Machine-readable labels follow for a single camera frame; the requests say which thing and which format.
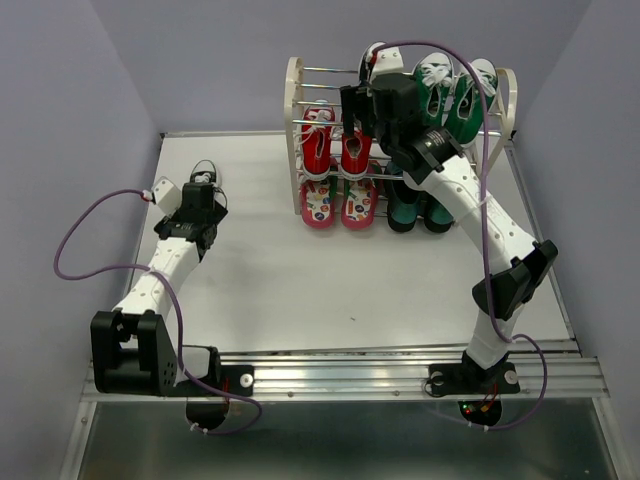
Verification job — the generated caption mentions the cream shoe shelf chrome bars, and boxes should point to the cream shoe shelf chrome bars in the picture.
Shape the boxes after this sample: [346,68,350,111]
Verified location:
[284,57,519,215]

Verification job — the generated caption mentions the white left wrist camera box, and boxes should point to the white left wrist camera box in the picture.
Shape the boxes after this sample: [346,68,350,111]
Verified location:
[151,177,181,211]

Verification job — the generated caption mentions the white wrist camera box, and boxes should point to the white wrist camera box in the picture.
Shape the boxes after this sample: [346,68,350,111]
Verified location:
[151,177,181,211]
[368,47,404,82]

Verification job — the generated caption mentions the red canvas sneaker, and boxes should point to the red canvas sneaker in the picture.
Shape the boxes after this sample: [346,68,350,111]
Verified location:
[300,106,335,181]
[339,121,372,181]

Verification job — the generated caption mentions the black canvas sneaker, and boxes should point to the black canvas sneaker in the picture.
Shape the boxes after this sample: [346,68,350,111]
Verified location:
[190,159,221,187]
[358,41,384,83]

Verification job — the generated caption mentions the pink slipper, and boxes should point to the pink slipper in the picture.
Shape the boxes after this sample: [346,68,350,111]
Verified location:
[341,178,382,230]
[298,172,338,229]

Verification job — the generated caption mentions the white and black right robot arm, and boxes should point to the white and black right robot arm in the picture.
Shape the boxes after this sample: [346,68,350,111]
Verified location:
[340,73,558,395]

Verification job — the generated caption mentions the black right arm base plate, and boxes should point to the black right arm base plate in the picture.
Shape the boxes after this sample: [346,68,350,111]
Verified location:
[427,362,521,397]

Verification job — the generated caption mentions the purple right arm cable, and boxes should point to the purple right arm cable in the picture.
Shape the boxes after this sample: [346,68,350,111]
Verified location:
[364,39,550,432]

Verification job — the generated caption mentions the green canvas sneaker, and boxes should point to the green canvas sneaker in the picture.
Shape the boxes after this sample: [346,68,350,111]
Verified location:
[413,52,454,126]
[445,58,498,147]

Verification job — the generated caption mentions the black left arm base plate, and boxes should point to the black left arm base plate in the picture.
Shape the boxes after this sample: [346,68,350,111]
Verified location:
[201,365,254,397]

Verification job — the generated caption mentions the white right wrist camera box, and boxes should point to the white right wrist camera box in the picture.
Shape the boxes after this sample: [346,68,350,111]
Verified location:
[368,47,404,82]

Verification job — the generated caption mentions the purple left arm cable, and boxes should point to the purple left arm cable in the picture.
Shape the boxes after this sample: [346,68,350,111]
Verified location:
[53,188,264,436]

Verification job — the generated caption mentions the left green canvas sneaker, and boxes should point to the left green canvas sneaker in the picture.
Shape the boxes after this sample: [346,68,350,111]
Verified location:
[413,52,454,126]

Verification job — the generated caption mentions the aluminium mounting rail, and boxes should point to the aluminium mounting rail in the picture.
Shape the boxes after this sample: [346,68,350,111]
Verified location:
[79,355,612,404]

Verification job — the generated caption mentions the left dark green loafer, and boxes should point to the left dark green loafer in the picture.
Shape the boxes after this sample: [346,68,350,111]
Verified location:
[383,180,424,233]

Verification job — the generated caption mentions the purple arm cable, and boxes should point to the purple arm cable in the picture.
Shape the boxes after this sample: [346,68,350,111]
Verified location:
[364,39,550,432]
[53,188,264,436]

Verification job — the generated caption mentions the right green canvas sneaker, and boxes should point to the right green canvas sneaker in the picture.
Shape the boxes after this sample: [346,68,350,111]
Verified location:
[445,58,498,147]

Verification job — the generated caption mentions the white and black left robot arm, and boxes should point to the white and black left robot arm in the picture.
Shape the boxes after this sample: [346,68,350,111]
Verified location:
[90,173,227,396]

